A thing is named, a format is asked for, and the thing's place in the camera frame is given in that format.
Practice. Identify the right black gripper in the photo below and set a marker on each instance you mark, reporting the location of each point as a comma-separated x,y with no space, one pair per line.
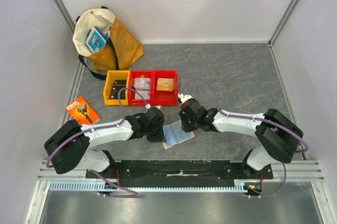
186,124

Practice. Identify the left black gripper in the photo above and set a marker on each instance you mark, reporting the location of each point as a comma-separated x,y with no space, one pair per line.
160,137

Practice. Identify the beige leather card holder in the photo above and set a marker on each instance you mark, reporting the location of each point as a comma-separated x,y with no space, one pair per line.
174,134

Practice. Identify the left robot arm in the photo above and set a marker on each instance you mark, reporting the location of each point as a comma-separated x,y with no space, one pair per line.
72,145

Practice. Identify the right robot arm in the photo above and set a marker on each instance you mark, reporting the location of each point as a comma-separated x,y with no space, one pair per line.
279,137

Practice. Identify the lower silver card stack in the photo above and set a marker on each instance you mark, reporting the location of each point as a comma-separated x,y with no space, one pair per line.
142,94

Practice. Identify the black cards in yellow bin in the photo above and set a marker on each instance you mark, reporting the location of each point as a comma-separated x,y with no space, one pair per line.
117,85

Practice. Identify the red right plastic bin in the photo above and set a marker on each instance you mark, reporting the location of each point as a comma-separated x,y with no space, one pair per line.
162,97

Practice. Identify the red plastic bin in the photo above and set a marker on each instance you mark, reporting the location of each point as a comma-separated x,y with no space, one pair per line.
162,97
131,94

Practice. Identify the red middle plastic bin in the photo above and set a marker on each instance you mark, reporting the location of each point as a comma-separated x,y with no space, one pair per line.
131,94

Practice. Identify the yellow plastic bin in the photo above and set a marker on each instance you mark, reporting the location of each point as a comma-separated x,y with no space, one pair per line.
111,77

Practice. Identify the orange razor box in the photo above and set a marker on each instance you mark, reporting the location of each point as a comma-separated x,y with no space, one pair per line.
80,110

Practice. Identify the mustard and white tote bag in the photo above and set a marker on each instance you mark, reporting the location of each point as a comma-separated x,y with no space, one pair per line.
121,50

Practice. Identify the blue razor box in bag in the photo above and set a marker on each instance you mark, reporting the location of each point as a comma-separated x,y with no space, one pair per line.
96,39

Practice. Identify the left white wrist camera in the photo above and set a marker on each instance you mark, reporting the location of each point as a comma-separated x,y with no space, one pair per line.
148,106

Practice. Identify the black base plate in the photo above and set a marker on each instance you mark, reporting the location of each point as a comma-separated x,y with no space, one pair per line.
181,173

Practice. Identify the grey cable duct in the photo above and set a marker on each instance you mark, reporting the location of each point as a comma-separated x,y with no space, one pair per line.
100,186

